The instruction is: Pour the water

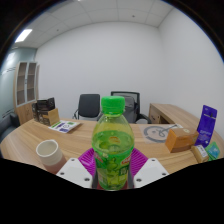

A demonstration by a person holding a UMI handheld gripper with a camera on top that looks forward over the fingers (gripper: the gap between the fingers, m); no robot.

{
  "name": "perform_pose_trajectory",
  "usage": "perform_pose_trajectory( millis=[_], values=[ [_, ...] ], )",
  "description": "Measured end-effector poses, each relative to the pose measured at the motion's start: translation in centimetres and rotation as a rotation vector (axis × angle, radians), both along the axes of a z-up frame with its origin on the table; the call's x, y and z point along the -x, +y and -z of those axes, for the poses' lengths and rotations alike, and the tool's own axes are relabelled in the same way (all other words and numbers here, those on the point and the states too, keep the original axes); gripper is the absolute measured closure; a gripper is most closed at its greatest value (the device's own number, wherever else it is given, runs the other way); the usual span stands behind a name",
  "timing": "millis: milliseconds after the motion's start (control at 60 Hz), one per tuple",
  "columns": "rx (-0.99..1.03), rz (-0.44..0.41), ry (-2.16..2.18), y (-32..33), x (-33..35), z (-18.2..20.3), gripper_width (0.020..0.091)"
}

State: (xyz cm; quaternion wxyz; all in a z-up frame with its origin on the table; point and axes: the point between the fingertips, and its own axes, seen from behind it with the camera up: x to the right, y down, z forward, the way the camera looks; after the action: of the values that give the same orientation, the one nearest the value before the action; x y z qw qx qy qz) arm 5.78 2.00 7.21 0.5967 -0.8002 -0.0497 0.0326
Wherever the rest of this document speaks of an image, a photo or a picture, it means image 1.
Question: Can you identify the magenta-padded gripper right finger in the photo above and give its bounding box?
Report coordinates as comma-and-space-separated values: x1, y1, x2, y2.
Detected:
128, 147, 170, 190

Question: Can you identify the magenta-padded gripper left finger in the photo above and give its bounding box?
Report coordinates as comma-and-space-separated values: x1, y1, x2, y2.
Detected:
56, 147, 99, 190

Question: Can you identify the green drink bottle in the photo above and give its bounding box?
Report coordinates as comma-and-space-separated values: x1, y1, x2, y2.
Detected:
91, 95, 135, 192

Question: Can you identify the white and brown cup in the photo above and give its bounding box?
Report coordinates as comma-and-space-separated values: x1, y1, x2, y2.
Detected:
35, 139, 68, 175

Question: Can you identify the orange box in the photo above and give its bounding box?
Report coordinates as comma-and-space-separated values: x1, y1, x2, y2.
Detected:
164, 127, 200, 154

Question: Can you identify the printed leaflet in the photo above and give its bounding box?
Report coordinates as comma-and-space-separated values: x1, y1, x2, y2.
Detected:
48, 119, 82, 134

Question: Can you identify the small tan box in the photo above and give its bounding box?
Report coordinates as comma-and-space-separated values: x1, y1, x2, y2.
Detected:
190, 144, 210, 164

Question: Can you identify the brown cardboard box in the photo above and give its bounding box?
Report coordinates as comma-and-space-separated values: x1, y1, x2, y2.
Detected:
41, 107, 61, 127

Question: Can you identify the wooden side desk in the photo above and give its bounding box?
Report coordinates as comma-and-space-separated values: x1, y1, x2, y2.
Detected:
148, 102, 204, 129

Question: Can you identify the green cloth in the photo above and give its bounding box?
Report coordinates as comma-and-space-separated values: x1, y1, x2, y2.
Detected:
204, 141, 223, 162

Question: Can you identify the black office chair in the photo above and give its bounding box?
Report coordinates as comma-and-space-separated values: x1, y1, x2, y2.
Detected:
72, 93, 102, 121

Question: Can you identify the purple pouch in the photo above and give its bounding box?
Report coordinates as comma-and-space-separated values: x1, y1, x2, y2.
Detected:
194, 104, 218, 148

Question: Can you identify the black carton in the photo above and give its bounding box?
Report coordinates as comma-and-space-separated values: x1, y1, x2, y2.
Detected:
31, 97, 56, 123

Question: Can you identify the mesh-back office chair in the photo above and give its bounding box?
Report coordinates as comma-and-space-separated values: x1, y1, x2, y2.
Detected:
109, 90, 152, 125

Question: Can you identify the dark armchair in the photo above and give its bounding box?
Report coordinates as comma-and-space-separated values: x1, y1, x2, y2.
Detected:
0, 111, 20, 143

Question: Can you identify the wooden shelf cabinet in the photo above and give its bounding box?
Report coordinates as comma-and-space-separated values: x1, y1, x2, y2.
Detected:
13, 60, 40, 125

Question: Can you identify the long ceiling light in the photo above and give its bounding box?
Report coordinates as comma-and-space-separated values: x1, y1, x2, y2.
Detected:
14, 28, 34, 44

